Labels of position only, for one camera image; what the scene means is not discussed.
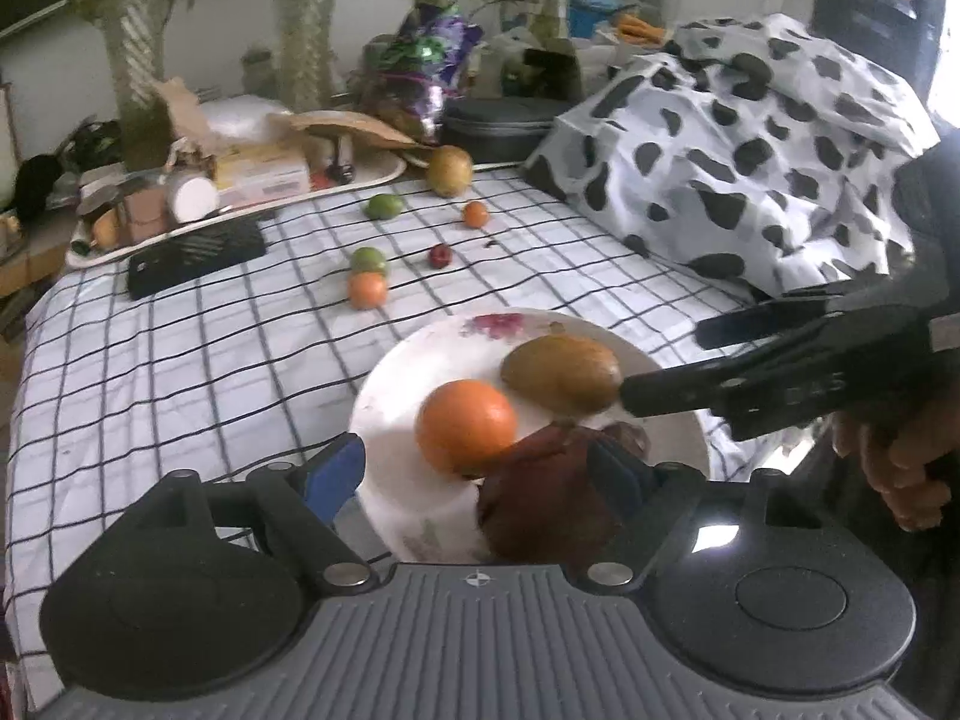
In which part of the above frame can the red dragon fruit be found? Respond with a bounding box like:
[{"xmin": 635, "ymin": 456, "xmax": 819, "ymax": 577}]
[{"xmin": 477, "ymin": 421, "xmax": 649, "ymax": 571}]

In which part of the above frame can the white floral plate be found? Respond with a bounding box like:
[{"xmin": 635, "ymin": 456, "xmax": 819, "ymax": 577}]
[{"xmin": 350, "ymin": 310, "xmax": 709, "ymax": 564}]

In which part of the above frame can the large orange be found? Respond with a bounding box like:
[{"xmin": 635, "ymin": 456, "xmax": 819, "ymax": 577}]
[{"xmin": 415, "ymin": 379, "xmax": 519, "ymax": 478}]

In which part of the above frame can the small orange tangerine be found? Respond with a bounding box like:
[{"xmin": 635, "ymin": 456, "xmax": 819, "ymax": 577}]
[
  {"xmin": 462, "ymin": 200, "xmax": 490, "ymax": 229},
  {"xmin": 348, "ymin": 271, "xmax": 389, "ymax": 310}
]

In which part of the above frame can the green lime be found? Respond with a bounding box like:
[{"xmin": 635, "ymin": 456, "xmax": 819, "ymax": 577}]
[
  {"xmin": 350, "ymin": 247, "xmax": 387, "ymax": 277},
  {"xmin": 364, "ymin": 193, "xmax": 405, "ymax": 221}
]

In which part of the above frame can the small red fruit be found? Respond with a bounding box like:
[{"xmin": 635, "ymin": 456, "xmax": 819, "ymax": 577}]
[{"xmin": 428, "ymin": 244, "xmax": 452, "ymax": 270}]

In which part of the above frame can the yellow round pear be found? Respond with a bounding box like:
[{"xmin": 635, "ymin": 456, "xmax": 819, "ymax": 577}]
[{"xmin": 427, "ymin": 145, "xmax": 473, "ymax": 199}]

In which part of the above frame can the person's right hand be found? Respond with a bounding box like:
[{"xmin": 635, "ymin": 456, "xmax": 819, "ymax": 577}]
[{"xmin": 832, "ymin": 387, "xmax": 958, "ymax": 532}]

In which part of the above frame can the black and white checked cloth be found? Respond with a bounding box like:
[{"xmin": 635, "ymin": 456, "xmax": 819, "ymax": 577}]
[{"xmin": 3, "ymin": 164, "xmax": 820, "ymax": 714}]

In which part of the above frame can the cow print blanket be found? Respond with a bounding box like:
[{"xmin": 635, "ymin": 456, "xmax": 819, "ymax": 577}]
[{"xmin": 523, "ymin": 15, "xmax": 939, "ymax": 298}]

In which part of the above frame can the black ribbed box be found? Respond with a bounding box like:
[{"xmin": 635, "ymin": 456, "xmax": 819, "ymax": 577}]
[{"xmin": 127, "ymin": 218, "xmax": 267, "ymax": 301}]

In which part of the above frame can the white cylinder roll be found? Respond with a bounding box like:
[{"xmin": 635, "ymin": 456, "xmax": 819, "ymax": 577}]
[{"xmin": 166, "ymin": 169, "xmax": 220, "ymax": 224}]

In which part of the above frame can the brown leather pouch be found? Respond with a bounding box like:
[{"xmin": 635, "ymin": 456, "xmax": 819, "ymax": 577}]
[{"xmin": 117, "ymin": 187, "xmax": 169, "ymax": 245}]

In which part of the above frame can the yellow white carton box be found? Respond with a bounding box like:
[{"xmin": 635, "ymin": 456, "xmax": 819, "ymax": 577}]
[{"xmin": 213, "ymin": 143, "xmax": 311, "ymax": 208}]

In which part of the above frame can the black zip case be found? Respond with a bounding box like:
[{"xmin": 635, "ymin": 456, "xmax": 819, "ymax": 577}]
[{"xmin": 439, "ymin": 98, "xmax": 573, "ymax": 164}]

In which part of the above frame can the white oval tray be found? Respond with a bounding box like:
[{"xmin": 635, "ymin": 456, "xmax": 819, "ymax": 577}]
[{"xmin": 63, "ymin": 148, "xmax": 409, "ymax": 272}]

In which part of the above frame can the blue plastic container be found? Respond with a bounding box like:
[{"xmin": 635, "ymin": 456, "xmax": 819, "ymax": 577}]
[{"xmin": 566, "ymin": 0, "xmax": 635, "ymax": 39}]

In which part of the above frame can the brown paper envelope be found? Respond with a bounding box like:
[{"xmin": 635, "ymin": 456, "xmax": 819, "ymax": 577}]
[{"xmin": 268, "ymin": 110, "xmax": 420, "ymax": 149}]

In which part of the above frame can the white plastic bag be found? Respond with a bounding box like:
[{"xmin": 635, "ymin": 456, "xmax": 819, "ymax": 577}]
[{"xmin": 200, "ymin": 94, "xmax": 291, "ymax": 143}]

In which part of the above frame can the torn brown paper bag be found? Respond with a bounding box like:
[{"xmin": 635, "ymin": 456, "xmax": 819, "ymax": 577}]
[{"xmin": 153, "ymin": 76, "xmax": 220, "ymax": 158}]

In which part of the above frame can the purple snack bag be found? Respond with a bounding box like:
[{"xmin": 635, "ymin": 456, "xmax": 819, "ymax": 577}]
[{"xmin": 361, "ymin": 4, "xmax": 483, "ymax": 146}]

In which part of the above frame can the middle glass vase plant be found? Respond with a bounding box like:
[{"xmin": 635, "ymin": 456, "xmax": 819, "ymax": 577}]
[{"xmin": 272, "ymin": 0, "xmax": 335, "ymax": 112}]

